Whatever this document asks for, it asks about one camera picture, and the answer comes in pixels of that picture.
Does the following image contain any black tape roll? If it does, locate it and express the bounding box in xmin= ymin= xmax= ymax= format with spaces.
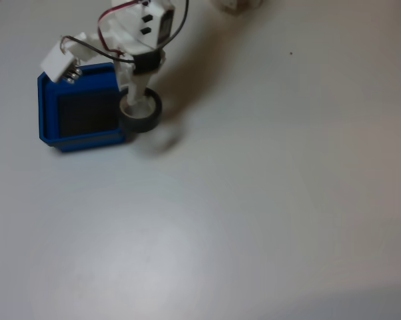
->
xmin=117 ymin=87 xmax=164 ymax=135

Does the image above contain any blue plastic box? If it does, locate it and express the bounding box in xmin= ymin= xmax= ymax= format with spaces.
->
xmin=37 ymin=62 xmax=135 ymax=154

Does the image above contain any red and black cable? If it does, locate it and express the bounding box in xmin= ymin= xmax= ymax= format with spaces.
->
xmin=97 ymin=0 xmax=152 ymax=57

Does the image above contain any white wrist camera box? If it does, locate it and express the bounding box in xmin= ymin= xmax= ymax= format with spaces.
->
xmin=40 ymin=31 xmax=101 ymax=85

